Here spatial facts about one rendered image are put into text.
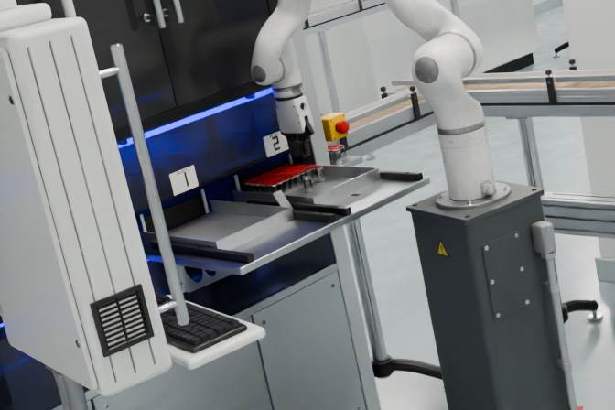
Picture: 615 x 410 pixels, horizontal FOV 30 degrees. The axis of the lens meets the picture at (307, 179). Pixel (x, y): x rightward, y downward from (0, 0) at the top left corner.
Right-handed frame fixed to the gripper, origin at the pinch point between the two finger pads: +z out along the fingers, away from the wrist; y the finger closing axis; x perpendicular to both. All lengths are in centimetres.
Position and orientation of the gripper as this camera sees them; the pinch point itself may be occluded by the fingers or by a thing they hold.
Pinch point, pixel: (300, 149)
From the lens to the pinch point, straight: 320.1
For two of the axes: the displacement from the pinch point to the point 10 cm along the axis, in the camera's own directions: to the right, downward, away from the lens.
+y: -6.8, -0.4, 7.3
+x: -7.1, 3.1, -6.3
